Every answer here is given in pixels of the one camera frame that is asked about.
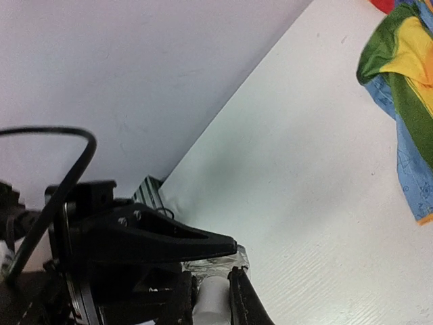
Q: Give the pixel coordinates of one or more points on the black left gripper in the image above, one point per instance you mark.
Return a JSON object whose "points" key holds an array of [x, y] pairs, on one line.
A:
{"points": [[122, 260]]}

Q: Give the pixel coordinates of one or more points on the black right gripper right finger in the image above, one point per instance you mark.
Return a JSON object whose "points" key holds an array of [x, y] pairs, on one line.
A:
{"points": [[246, 307]]}

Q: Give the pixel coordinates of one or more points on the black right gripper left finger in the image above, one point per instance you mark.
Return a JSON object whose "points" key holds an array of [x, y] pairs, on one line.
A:
{"points": [[162, 294]]}

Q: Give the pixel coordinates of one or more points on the clear nail polish bottle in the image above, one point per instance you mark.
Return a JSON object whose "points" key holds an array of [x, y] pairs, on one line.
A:
{"points": [[218, 266]]}

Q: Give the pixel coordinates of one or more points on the white nail polish cap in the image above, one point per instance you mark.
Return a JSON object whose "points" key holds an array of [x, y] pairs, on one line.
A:
{"points": [[212, 306]]}

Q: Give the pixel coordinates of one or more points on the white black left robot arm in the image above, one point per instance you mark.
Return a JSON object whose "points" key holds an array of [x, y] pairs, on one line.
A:
{"points": [[33, 291]]}

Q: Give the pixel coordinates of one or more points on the rainbow striped cloth sleeve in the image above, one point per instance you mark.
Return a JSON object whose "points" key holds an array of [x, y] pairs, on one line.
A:
{"points": [[395, 67]]}

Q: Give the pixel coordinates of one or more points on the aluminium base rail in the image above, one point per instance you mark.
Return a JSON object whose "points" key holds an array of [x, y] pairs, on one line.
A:
{"points": [[148, 194]]}

